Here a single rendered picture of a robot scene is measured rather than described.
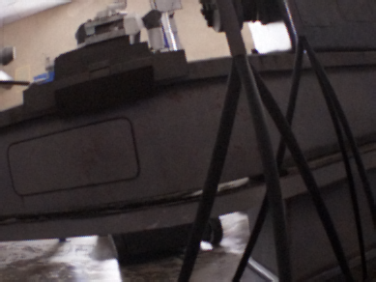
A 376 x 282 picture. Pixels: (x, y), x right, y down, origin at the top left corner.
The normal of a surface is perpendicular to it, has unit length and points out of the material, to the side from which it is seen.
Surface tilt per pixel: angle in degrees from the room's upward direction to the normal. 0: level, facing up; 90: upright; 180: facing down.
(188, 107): 90
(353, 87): 90
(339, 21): 90
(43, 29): 90
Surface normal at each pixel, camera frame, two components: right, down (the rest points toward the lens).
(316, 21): 0.14, 0.01
